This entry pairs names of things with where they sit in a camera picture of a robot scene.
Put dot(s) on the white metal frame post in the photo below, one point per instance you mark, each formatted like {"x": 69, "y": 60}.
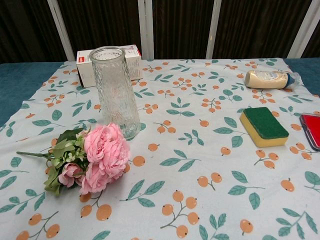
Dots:
{"x": 145, "y": 27}
{"x": 302, "y": 27}
{"x": 215, "y": 27}
{"x": 61, "y": 27}

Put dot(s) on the orange fruit print tablecloth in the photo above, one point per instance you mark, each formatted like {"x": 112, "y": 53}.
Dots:
{"x": 190, "y": 130}

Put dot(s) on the red ink pad case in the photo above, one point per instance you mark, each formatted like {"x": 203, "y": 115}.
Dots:
{"x": 312, "y": 131}

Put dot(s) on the pink rose bouquet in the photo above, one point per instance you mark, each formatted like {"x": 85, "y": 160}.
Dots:
{"x": 107, "y": 147}

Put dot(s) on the yellow green scouring sponge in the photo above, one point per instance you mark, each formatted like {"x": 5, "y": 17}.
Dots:
{"x": 265, "y": 125}

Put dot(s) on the cream squeeze sauce bottle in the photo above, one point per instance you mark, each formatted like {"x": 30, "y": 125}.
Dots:
{"x": 265, "y": 79}

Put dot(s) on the white cardboard product box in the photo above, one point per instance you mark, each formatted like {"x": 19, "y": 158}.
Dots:
{"x": 85, "y": 72}

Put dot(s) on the clear textured glass vase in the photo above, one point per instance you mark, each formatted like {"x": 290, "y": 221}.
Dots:
{"x": 115, "y": 95}

